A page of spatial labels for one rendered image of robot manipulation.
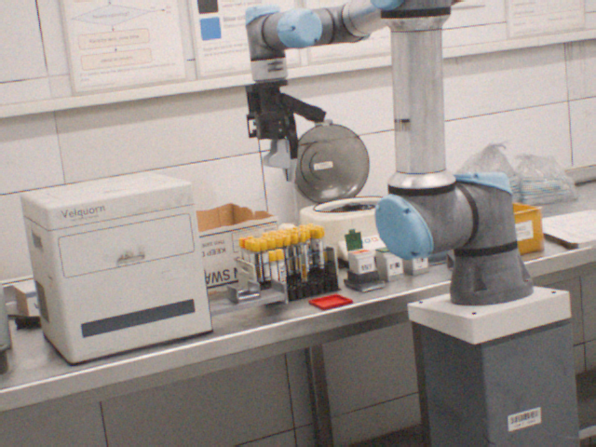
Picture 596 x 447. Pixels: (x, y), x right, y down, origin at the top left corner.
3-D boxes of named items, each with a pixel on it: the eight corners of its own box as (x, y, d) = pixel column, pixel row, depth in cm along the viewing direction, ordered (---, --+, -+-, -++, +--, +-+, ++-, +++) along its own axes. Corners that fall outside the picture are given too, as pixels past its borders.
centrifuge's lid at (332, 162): (285, 125, 252) (277, 127, 260) (300, 221, 253) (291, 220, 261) (363, 114, 257) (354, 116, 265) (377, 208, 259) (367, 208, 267)
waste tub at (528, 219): (497, 261, 220) (494, 217, 218) (464, 252, 232) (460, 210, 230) (546, 250, 225) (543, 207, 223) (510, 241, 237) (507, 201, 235)
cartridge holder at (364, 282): (362, 292, 207) (360, 276, 206) (344, 285, 215) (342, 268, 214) (385, 287, 209) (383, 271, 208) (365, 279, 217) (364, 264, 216)
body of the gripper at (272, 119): (249, 142, 207) (241, 84, 204) (285, 136, 210) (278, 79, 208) (262, 142, 200) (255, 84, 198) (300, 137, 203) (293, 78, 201)
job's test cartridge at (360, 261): (359, 283, 209) (357, 254, 207) (350, 279, 213) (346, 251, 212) (376, 279, 210) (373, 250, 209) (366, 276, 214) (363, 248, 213)
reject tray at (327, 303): (323, 310, 196) (323, 306, 196) (308, 304, 202) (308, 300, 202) (353, 303, 199) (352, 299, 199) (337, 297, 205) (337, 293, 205)
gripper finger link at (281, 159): (268, 184, 205) (263, 141, 204) (294, 180, 207) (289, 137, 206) (274, 185, 202) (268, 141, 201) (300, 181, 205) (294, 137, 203)
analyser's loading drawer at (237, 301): (193, 325, 189) (189, 300, 188) (182, 318, 195) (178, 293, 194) (289, 303, 197) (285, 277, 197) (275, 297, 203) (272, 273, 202)
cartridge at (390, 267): (388, 281, 213) (385, 251, 212) (377, 277, 217) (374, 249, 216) (404, 277, 214) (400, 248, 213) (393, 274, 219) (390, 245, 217)
